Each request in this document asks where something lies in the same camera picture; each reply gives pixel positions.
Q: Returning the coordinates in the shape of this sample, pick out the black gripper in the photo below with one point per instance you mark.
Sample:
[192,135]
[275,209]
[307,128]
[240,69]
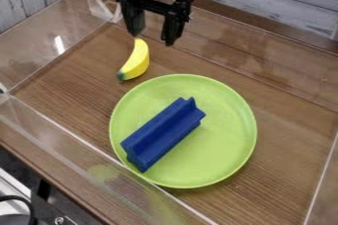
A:
[175,10]

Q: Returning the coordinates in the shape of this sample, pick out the yellow toy banana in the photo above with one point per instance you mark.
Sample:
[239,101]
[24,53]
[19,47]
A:
[136,63]

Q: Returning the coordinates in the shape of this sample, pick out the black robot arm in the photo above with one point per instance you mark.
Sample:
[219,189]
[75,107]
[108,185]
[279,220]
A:
[174,10]

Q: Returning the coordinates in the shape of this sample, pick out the green round plate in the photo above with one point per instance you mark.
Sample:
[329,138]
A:
[218,147]

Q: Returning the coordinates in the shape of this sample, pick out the blue plastic block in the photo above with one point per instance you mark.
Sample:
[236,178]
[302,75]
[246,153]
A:
[163,131]

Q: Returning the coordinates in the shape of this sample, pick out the clear acrylic tray wall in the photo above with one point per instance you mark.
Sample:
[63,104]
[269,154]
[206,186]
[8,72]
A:
[59,60]

